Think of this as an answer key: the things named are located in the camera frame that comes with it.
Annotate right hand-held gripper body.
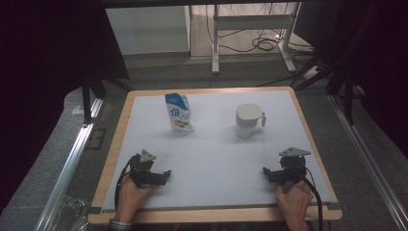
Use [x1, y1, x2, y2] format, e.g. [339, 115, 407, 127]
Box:
[270, 146, 312, 193]

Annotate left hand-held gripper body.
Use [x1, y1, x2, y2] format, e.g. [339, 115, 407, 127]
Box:
[128, 148, 167, 189]

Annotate white jar with hinged lid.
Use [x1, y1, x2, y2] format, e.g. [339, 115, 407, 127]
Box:
[234, 103, 268, 140]

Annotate blue and white bag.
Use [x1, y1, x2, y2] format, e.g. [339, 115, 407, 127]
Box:
[164, 92, 194, 135]

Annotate person's left hand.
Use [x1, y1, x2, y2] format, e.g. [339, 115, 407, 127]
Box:
[112, 175, 156, 223]

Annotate person's right hand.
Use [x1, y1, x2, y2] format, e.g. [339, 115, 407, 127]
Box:
[276, 180, 313, 224]

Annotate dark floor marker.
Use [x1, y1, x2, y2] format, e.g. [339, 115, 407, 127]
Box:
[85, 127, 107, 150]

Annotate clear plastic bag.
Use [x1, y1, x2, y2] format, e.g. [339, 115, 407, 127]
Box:
[53, 195, 89, 231]

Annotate black metal stand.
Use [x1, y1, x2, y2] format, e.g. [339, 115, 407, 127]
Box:
[81, 74, 133, 125]

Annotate black tripod stand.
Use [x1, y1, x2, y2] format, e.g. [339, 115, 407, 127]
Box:
[293, 53, 364, 126]

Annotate white power strip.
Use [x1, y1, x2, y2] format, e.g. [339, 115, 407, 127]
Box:
[302, 64, 322, 81]

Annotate dark curtain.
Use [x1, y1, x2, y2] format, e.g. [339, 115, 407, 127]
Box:
[293, 0, 408, 152]
[0, 0, 130, 208]

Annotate white cabinet panel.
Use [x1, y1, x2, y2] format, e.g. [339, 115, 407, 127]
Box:
[105, 6, 191, 56]

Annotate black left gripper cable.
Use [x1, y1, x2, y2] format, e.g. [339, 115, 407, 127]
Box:
[114, 154, 141, 210]

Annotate aluminium rail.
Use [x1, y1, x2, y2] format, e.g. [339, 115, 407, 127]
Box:
[328, 93, 408, 231]
[33, 97, 105, 231]

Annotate black floor cables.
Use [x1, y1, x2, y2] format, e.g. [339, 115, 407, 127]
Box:
[205, 3, 316, 55]

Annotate white metal desk frame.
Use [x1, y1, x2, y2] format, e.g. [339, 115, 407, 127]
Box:
[210, 2, 303, 76]

